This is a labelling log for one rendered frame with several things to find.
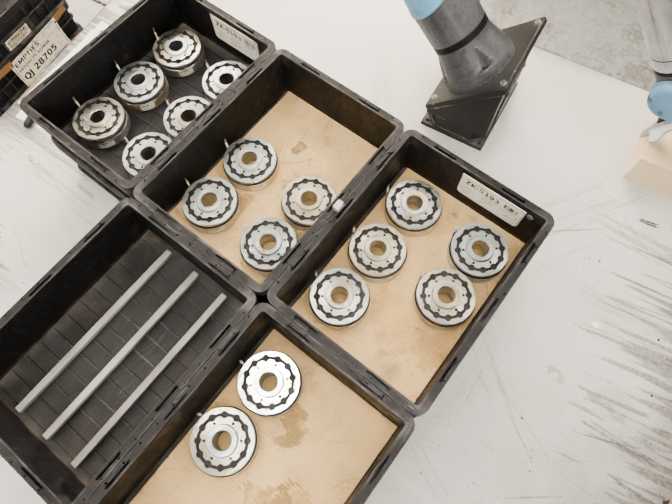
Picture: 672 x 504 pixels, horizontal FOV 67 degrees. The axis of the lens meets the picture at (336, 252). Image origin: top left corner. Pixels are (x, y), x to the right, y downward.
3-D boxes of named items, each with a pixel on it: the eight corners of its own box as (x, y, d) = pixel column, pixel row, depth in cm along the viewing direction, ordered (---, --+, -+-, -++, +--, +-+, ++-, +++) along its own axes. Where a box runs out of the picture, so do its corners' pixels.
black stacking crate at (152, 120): (185, 22, 116) (169, -21, 105) (285, 86, 109) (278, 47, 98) (50, 141, 105) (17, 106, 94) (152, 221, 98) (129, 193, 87)
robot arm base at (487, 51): (465, 51, 115) (443, 14, 110) (526, 32, 103) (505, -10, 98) (436, 98, 110) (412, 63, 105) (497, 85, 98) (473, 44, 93)
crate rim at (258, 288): (281, 54, 100) (279, 45, 97) (407, 133, 93) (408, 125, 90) (133, 199, 89) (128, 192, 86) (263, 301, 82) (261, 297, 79)
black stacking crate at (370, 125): (286, 87, 109) (280, 48, 98) (400, 161, 102) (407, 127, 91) (154, 222, 98) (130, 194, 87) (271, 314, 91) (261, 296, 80)
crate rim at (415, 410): (407, 133, 93) (409, 125, 90) (553, 224, 86) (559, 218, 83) (263, 301, 82) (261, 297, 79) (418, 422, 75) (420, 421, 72)
